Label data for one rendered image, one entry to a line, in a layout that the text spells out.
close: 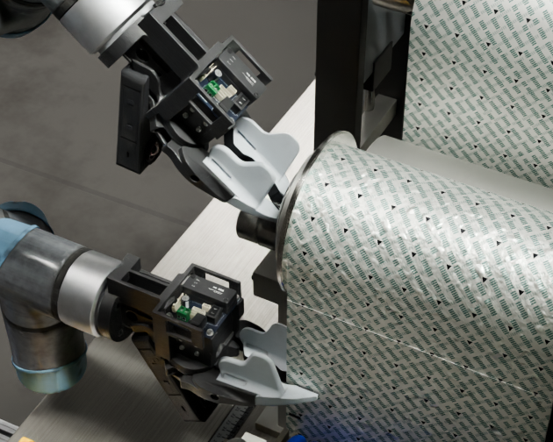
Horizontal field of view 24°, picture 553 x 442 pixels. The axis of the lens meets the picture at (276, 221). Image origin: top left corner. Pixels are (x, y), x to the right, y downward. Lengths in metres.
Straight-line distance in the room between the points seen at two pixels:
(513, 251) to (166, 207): 2.04
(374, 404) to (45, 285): 0.33
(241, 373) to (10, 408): 1.49
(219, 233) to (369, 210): 0.59
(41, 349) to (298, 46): 2.27
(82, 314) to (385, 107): 0.50
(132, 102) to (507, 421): 0.41
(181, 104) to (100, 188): 1.99
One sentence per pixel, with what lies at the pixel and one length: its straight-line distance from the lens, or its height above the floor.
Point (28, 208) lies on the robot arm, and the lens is 1.43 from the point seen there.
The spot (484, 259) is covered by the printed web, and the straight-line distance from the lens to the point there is 0.99.
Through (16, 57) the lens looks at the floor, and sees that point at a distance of 3.50.
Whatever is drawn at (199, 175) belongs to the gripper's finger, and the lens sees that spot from 1.08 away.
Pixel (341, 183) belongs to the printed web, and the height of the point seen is 1.31.
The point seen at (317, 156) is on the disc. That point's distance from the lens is 1.04.
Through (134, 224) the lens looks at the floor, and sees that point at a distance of 2.94.
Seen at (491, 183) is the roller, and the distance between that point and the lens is 1.16.
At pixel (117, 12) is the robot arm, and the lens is 1.06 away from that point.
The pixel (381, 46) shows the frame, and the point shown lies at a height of 1.18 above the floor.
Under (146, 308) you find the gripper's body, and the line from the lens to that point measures 1.17.
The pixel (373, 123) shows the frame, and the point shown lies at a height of 1.06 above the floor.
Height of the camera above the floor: 1.99
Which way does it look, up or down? 43 degrees down
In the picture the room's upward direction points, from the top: straight up
